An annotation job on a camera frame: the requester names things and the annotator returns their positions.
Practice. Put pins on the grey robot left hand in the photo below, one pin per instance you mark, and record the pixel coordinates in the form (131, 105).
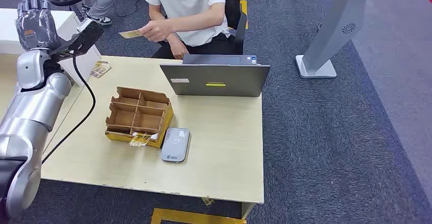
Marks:
(37, 27)

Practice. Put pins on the black stool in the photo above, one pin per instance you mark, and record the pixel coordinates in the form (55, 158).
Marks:
(65, 1)

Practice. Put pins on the white paper slip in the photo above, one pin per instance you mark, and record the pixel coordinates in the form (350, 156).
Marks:
(154, 136)

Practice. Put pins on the yellow floor tape strip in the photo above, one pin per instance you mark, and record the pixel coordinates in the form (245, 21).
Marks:
(243, 8)

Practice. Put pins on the cardboard divider box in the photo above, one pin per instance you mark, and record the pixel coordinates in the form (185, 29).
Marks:
(145, 121)

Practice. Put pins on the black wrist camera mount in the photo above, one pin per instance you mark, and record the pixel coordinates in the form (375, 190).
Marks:
(86, 37)

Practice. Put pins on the gold room key card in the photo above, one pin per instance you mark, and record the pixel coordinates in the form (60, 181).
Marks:
(140, 140)

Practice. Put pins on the person's left hand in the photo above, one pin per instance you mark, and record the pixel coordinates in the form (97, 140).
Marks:
(157, 30)

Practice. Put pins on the grey Lenovo laptop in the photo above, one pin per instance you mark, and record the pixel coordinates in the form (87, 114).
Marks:
(216, 80)

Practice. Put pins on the grey card reader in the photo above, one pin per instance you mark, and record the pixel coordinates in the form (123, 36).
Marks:
(175, 145)

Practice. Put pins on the yellow floor tape frame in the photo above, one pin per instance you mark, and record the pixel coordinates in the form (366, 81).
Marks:
(189, 216)

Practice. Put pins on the white cabinet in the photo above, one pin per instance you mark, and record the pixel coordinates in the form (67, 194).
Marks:
(6, 30)

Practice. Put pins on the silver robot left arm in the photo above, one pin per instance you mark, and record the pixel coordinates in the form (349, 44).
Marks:
(33, 104)

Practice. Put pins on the seated person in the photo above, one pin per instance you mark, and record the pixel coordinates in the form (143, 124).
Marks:
(189, 3)

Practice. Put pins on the person's right hand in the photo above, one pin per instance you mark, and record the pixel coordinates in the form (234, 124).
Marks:
(178, 48)

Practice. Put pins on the small yellow tape scrap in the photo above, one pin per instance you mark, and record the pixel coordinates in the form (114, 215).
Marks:
(208, 201)

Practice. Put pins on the grey kiosk stand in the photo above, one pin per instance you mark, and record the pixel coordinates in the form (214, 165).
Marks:
(334, 23)

